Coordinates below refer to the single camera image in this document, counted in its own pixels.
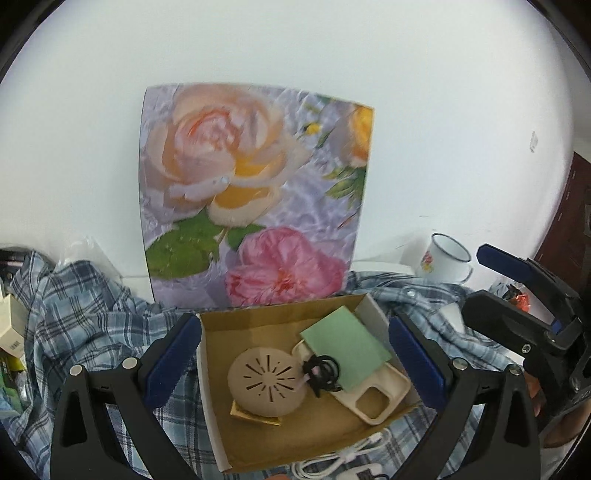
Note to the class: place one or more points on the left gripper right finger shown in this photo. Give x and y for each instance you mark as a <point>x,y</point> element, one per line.
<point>505,444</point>

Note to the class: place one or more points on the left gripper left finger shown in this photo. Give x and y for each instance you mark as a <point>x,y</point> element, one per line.
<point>84,444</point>

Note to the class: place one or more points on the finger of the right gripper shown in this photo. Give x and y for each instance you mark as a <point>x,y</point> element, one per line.
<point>520,332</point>
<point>521,269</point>

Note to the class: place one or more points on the yellow cigarette pack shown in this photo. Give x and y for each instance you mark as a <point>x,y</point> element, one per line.
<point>239,413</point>

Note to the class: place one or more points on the beige phone case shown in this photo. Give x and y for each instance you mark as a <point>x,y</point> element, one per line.
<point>372,402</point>

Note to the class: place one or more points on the round beige perforated case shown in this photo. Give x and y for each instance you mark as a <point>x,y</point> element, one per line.
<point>264,380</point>

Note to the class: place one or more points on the green notebook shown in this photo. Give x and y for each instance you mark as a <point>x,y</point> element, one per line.
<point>345,338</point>

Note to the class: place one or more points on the person's hand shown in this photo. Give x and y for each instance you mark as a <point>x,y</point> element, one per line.
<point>569,427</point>

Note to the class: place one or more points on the dark wooden door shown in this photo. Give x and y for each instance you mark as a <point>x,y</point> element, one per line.
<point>565,250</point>

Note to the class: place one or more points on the blue plaid shirt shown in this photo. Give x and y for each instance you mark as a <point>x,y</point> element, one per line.
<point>77,315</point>

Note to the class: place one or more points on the white enamel mug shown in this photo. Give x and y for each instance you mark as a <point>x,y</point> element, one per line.
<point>446,260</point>

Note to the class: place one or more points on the small white carton box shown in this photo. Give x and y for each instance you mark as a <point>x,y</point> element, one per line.
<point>13,323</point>

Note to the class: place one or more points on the cardboard tray box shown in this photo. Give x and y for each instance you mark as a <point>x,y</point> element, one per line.
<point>240,446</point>

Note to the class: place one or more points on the floral rose painting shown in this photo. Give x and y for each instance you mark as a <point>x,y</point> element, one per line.
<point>249,195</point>

